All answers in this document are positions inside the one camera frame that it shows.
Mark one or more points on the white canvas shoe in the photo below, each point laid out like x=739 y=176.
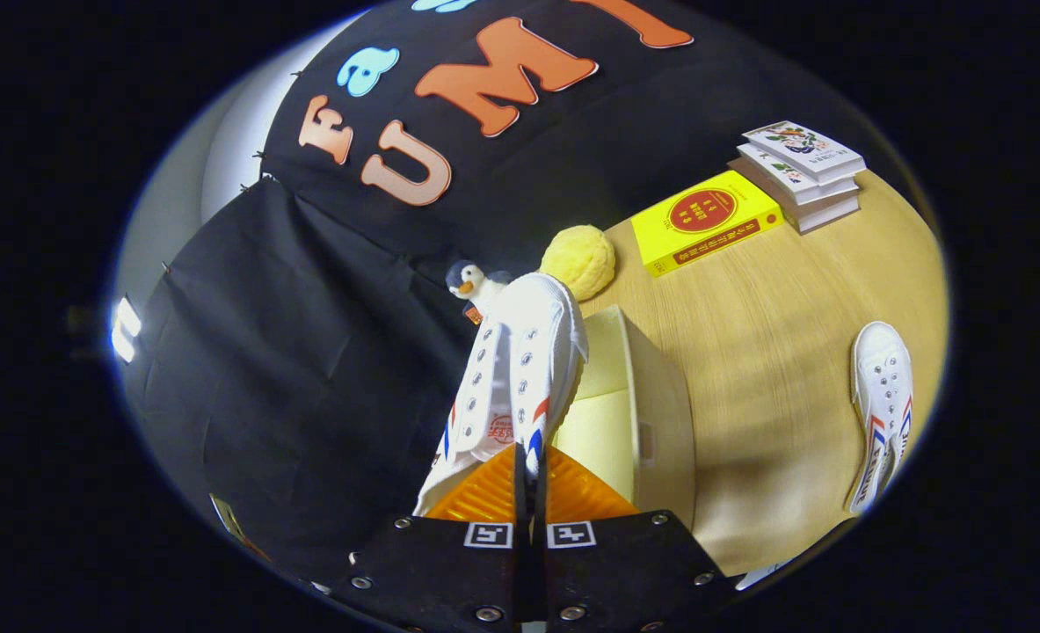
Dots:
x=528 y=334
x=880 y=378

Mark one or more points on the yellow round plush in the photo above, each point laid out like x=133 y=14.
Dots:
x=581 y=259

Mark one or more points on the penguin plush toy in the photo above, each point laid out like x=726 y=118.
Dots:
x=467 y=281

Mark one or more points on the row of small cloth clips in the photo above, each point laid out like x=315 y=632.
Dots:
x=260 y=155

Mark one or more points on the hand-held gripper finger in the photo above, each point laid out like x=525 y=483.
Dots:
x=540 y=501
x=520 y=497

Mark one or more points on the yellow book with red circle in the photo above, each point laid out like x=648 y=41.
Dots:
x=660 y=242

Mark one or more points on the beige fabric storage box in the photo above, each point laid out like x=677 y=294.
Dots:
x=660 y=413

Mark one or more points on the white illustrated cover book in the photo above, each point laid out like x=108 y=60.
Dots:
x=801 y=141

